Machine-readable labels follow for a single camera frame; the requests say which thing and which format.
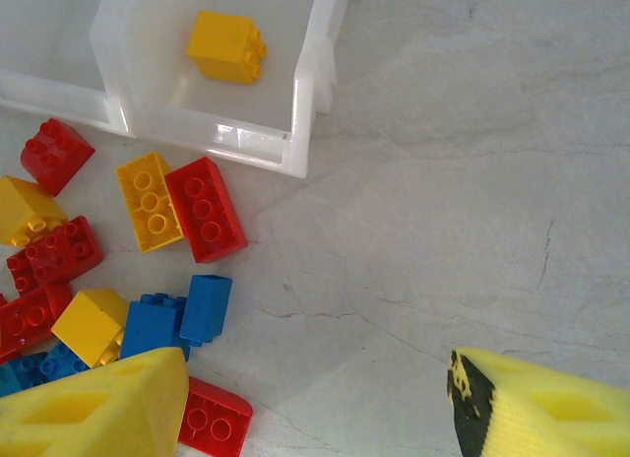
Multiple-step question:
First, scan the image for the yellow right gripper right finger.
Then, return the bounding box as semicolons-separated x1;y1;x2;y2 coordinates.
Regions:
446;347;630;457

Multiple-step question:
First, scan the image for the blue lego brick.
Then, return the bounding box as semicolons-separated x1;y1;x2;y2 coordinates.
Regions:
178;274;233;349
0;361;24;399
39;340;93;380
8;351;51;390
119;292;192;363

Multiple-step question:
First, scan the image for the red two-by-four lego brick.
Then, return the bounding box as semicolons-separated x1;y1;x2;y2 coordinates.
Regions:
6;215;105;297
163;156;249;265

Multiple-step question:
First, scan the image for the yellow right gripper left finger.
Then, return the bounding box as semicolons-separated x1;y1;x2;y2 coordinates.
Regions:
0;347;191;457

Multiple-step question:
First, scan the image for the yellow two-by-two lego brick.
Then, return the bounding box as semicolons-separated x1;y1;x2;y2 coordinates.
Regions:
0;174;70;248
186;10;269;86
50;288;131;368

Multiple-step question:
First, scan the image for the yellow two-by-four lego brick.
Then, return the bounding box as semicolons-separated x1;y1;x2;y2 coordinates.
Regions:
114;151;186;255

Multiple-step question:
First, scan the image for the red curved lego brick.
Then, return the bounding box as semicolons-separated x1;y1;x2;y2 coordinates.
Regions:
0;282;75;365
177;375;255;455
20;117;96;198

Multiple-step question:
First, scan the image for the white plastic bin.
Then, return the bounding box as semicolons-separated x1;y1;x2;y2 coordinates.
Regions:
0;0;122;133
91;0;366;180

